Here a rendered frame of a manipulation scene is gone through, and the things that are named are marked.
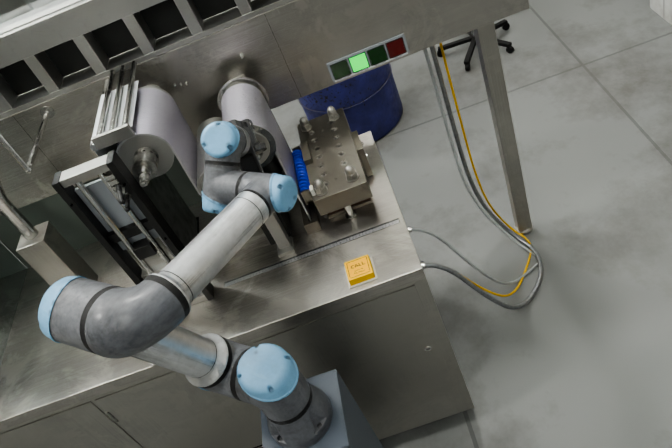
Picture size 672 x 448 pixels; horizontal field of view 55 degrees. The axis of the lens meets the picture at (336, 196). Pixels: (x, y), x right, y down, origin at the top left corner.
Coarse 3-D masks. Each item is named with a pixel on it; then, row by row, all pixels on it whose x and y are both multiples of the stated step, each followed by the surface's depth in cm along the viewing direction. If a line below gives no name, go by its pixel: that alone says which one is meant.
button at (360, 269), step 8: (368, 256) 174; (344, 264) 175; (352, 264) 174; (360, 264) 173; (368, 264) 172; (352, 272) 172; (360, 272) 171; (368, 272) 170; (352, 280) 170; (360, 280) 171
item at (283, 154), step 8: (272, 120) 188; (280, 136) 192; (280, 144) 186; (280, 152) 180; (288, 152) 196; (280, 160) 175; (288, 160) 190; (288, 168) 184; (296, 176) 194; (296, 184) 188
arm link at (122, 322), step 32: (256, 192) 125; (288, 192) 128; (224, 224) 118; (256, 224) 123; (192, 256) 112; (224, 256) 116; (128, 288) 106; (160, 288) 105; (192, 288) 110; (96, 320) 102; (128, 320) 102; (160, 320) 104; (96, 352) 104; (128, 352) 104
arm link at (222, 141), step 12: (204, 132) 132; (216, 132) 132; (228, 132) 131; (240, 132) 138; (204, 144) 132; (216, 144) 132; (228, 144) 132; (240, 144) 137; (216, 156) 132; (228, 156) 134; (240, 156) 138
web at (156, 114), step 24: (144, 96) 177; (168, 96) 182; (240, 96) 179; (144, 120) 168; (168, 120) 173; (240, 120) 170; (264, 120) 175; (120, 144) 164; (168, 144) 166; (192, 144) 187; (192, 168) 179; (168, 192) 196; (168, 216) 189; (192, 216) 210
